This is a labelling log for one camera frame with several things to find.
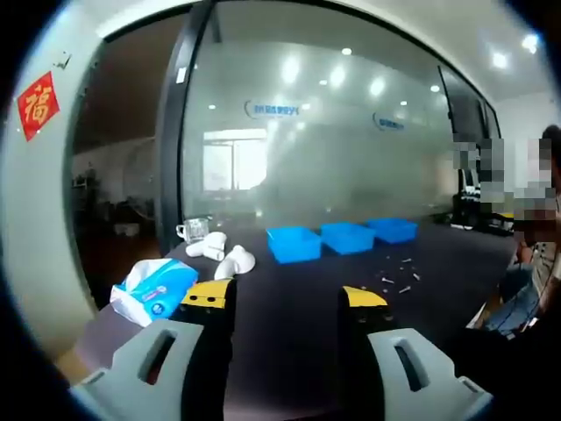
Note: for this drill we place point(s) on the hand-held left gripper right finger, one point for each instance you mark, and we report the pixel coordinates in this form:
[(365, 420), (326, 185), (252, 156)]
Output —
[(438, 386)]

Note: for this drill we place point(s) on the blue logo sticker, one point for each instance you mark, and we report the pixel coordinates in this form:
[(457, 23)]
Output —
[(271, 109), (389, 122)]

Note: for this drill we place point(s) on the white plastic tub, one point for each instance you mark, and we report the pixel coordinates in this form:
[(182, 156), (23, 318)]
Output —
[(127, 230)]

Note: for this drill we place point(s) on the blue plastic bin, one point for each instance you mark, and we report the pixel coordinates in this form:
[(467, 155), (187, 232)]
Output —
[(293, 250), (346, 243), (394, 232)]

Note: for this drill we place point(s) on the round ceiling light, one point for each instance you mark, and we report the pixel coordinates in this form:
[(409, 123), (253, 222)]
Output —
[(530, 42), (499, 59)]

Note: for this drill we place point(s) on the dark glass partition frame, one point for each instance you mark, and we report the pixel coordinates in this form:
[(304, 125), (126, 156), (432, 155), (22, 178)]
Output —
[(173, 131)]

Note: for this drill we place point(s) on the blue white tissue pack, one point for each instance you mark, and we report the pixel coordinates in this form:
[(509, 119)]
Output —
[(158, 289)]

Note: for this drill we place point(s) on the black equipment frame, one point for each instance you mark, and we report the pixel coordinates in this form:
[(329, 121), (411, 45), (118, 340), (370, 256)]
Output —
[(466, 215)]

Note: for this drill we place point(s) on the white plastic fitting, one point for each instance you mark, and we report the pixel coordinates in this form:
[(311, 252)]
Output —
[(210, 245), (236, 263)]

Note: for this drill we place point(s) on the screws nuts and washers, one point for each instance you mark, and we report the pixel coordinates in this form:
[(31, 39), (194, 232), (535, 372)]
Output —
[(403, 289)]

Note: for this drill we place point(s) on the small white frame label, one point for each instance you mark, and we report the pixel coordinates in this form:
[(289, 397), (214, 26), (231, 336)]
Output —
[(180, 75)]

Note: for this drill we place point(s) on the clear glass mug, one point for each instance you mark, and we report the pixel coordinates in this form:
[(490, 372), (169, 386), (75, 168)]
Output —
[(195, 230)]

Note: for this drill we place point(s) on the person's black clothing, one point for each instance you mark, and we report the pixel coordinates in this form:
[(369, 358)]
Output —
[(517, 377)]

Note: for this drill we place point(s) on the red paper wall decoration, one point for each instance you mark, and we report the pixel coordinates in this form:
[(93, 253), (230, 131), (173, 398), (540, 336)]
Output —
[(38, 107)]

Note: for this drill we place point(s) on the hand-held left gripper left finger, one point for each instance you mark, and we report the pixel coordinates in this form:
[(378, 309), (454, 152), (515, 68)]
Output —
[(131, 373)]

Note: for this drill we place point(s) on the black wall monitor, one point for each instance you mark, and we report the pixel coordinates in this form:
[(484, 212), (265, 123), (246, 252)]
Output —
[(464, 105)]

